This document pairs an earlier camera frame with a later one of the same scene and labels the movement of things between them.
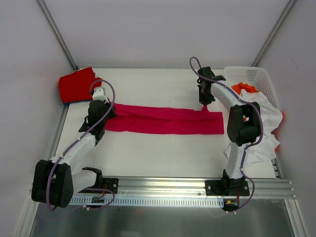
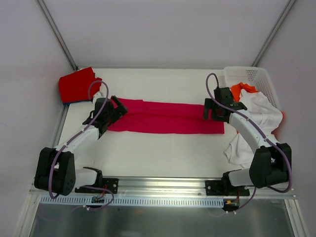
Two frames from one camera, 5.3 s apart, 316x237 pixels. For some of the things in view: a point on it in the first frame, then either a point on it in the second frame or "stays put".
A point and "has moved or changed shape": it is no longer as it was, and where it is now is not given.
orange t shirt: x=239 y=87 stays put
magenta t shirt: x=166 y=120 has moved or changed shape
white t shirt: x=264 y=149 stays put
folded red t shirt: x=75 y=87 stays put
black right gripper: x=205 y=98 -> x=211 y=111
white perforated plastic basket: x=255 y=76 stays put
